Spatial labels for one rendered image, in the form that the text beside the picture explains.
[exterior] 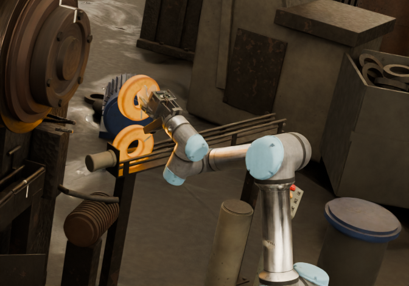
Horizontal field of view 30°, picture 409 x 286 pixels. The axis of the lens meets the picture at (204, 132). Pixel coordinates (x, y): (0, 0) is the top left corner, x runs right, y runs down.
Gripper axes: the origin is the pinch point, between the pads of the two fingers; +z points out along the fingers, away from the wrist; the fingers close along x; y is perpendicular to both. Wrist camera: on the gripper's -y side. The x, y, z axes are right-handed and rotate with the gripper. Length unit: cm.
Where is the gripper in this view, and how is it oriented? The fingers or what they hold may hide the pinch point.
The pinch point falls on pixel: (140, 92)
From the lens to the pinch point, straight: 259.5
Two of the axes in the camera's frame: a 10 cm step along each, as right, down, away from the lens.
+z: -5.6, -6.1, 5.6
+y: 3.4, -7.8, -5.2
